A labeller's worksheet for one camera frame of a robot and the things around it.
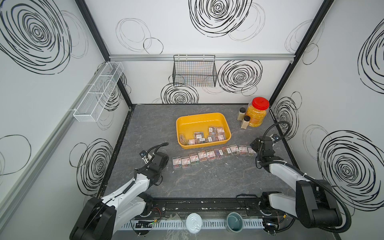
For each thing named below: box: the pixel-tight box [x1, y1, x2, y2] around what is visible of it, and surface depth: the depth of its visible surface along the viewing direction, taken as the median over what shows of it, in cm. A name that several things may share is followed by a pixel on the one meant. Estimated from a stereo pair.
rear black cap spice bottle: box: [237, 107, 246, 121], surface depth 107 cm
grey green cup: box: [226, 212, 244, 233], surface depth 70 cm
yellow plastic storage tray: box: [176, 112, 232, 150], surface depth 104 cm
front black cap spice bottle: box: [240, 115, 251, 130], surface depth 103 cm
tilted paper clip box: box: [179, 134, 187, 146], surface depth 97 cm
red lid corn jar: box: [246, 96, 270, 128], surface depth 101 cm
